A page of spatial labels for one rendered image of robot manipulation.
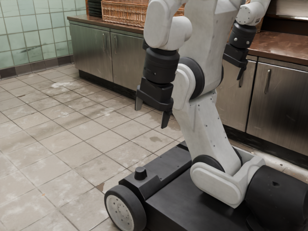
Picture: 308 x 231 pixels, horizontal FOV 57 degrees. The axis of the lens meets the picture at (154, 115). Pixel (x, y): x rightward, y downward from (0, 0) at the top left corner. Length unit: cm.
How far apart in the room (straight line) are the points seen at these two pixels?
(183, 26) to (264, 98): 95
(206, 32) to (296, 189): 54
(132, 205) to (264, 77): 92
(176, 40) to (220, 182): 50
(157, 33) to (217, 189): 57
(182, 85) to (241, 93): 77
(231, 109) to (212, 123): 69
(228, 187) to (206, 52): 44
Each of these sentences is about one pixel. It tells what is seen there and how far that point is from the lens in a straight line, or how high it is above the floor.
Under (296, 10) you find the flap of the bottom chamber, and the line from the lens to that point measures 203.
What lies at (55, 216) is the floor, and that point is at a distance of 135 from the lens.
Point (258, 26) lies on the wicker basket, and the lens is 201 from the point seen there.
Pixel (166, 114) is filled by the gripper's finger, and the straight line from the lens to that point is 78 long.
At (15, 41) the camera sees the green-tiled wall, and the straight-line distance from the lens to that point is 315.
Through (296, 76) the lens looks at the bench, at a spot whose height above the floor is 49.
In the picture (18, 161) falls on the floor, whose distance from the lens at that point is 175.
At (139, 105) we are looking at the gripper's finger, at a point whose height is 57.
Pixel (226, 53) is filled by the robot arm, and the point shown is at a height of 64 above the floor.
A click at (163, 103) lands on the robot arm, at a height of 61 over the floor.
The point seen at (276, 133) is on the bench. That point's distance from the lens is 164.
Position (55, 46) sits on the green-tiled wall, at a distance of 333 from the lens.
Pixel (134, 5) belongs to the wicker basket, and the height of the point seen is 72.
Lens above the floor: 92
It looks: 27 degrees down
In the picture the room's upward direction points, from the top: straight up
